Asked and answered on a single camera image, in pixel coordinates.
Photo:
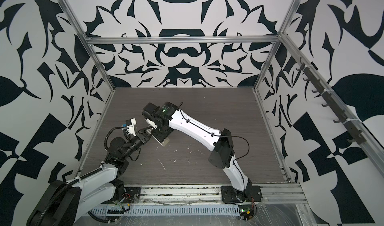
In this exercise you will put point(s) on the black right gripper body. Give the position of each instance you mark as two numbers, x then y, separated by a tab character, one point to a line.
160	133

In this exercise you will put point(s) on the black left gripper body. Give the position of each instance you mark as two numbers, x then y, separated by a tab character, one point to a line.
143	140

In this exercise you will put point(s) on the white remote control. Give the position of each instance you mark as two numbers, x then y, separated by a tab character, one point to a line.
163	142

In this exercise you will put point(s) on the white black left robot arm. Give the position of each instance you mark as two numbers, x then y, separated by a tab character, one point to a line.
63	203

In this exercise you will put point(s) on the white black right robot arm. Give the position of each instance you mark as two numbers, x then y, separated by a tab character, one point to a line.
169	117

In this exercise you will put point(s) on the small green circuit board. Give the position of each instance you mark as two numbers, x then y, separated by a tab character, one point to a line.
247	212

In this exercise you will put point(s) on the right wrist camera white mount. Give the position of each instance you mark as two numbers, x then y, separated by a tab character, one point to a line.
151	123

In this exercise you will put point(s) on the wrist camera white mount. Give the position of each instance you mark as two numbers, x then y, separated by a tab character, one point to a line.
129	128
151	123

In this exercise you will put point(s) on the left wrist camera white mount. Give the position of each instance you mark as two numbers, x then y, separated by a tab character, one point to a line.
129	128

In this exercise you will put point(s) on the white slotted cable duct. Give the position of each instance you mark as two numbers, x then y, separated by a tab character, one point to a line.
177	210

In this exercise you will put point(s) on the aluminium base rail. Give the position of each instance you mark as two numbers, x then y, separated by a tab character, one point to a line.
169	195

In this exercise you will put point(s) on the aluminium cage frame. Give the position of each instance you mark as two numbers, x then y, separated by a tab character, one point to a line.
371	147

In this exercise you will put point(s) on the grey wall hook rail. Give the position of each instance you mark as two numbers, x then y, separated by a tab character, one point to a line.
333	102

